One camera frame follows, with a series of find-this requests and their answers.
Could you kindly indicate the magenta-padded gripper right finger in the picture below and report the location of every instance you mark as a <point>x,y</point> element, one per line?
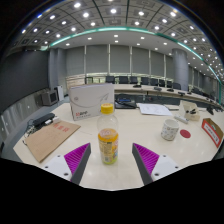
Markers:
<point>146,158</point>

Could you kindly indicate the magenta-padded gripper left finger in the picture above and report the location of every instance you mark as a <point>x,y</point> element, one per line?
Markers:
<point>77,158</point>

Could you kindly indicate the yellow-capped orange drink bottle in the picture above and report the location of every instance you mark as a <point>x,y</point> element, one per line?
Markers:
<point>108,143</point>

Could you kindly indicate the brown paper envelope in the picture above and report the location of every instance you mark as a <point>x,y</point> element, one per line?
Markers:
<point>50,138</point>

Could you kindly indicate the white patterned mug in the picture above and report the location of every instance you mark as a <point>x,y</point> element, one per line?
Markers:
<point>169,130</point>

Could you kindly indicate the white paper sheet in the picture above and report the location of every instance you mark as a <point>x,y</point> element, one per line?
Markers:
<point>154,109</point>

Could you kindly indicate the black flat device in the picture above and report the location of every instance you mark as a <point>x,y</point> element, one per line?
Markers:
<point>43,119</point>

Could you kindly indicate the white cardboard box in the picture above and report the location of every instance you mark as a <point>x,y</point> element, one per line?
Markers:
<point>90,101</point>

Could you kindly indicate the black desk phone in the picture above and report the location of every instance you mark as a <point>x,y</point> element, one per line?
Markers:
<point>124,101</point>

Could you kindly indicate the black marker pen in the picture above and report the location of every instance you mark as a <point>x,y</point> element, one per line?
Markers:
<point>192,111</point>

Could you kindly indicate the white desk organizer tray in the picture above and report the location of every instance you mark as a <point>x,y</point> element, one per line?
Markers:
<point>188,107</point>

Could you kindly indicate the grey box monitor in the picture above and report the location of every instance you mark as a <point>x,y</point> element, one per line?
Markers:
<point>50,98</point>

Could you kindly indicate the white computer tower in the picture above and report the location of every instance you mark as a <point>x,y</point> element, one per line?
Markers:
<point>60,92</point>

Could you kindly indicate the black desk microphones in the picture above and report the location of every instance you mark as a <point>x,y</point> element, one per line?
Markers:
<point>157,88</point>

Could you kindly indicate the red open cardboard box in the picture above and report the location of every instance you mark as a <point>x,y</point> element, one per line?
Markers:
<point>212,131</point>

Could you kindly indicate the black microphone base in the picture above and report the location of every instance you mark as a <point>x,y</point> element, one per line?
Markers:
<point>210,110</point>

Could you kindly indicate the row of black chairs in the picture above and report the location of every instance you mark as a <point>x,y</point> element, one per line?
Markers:
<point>123,80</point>

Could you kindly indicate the ceiling spot lights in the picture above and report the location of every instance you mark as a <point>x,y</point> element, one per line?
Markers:
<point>113,11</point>

